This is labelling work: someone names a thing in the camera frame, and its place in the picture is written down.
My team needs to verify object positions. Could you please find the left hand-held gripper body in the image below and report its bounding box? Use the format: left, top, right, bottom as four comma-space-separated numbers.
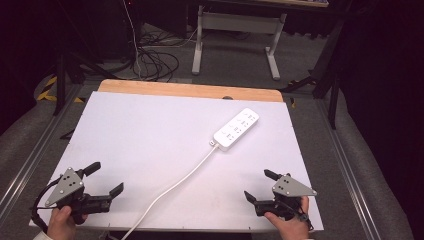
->
44, 166, 113, 226

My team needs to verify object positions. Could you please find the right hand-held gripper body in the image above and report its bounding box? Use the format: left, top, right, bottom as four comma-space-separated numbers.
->
254, 173, 318, 222

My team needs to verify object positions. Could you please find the white power strip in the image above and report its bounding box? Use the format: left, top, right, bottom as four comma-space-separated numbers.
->
209, 107, 260, 152

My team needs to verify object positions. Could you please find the person's left hand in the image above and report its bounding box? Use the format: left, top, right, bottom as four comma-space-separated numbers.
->
46, 205, 90, 240

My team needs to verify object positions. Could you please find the person's right hand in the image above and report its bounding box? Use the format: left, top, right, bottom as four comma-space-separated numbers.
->
263, 195, 311, 240

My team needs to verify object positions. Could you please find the white board sheet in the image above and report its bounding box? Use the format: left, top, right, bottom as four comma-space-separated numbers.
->
29, 90, 325, 233

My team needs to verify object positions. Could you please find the yellow black floor tape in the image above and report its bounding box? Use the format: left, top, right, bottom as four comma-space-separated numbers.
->
36, 75, 85, 104

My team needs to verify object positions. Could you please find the black tripod stand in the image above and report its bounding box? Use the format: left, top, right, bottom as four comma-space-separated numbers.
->
279, 19, 345, 130
52, 49, 118, 117

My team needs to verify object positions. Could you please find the wooden table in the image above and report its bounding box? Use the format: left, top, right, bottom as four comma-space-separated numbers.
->
97, 78, 285, 103

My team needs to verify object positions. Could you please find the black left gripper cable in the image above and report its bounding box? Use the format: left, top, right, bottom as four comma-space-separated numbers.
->
29, 175, 65, 233

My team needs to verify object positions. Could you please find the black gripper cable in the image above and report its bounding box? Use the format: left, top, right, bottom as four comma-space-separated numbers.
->
29, 175, 65, 233
283, 199, 315, 232

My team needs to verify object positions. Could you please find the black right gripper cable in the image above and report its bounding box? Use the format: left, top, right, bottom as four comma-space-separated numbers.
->
283, 199, 315, 232

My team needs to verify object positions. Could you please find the aluminium rail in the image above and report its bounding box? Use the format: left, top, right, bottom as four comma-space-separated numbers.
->
315, 99, 372, 240
0, 84, 83, 215

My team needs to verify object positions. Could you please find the white power strip cable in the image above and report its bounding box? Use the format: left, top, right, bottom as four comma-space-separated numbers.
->
120, 142, 221, 240

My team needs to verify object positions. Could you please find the black floor cable bundle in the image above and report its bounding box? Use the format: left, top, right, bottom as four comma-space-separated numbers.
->
132, 29, 181, 83

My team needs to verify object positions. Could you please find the white floor cable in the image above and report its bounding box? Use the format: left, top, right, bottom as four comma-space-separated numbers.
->
121, 0, 143, 80

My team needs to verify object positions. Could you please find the white metal desk frame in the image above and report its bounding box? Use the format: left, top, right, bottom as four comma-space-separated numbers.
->
191, 4, 288, 82

